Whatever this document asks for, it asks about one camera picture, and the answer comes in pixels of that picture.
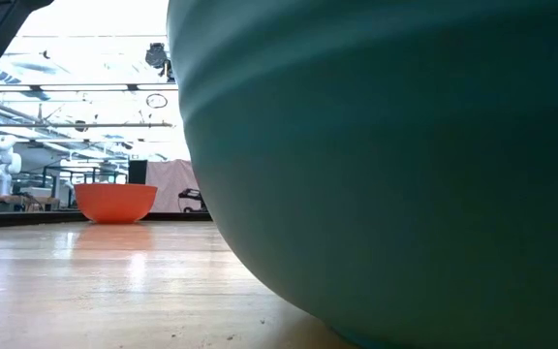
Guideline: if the large teal bowl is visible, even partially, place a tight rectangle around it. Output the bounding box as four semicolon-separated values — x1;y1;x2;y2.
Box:
166;0;558;349

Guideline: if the large orange bowl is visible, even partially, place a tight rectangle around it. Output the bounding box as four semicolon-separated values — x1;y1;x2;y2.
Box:
73;182;159;225

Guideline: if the black wheeled cart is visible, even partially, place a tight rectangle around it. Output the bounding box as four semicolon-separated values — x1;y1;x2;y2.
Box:
177;187;208;213

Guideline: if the pink fabric screen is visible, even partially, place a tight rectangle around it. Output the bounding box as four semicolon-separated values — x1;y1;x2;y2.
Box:
145;159;202;213

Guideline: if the black speaker box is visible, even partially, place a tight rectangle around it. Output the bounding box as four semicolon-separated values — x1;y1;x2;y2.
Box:
127;159;148;185

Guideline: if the black suspended device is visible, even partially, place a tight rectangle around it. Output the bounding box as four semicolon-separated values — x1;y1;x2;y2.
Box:
144;42;176;83

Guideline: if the wooden workbench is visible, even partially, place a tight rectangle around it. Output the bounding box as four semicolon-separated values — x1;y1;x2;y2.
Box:
0;193;62;213

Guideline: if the grey ceiling rail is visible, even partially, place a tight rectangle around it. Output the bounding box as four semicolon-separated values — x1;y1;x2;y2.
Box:
0;121;173;129

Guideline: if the black metal table frame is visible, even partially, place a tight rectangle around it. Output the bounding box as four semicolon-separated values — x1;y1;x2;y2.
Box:
0;211;213;230

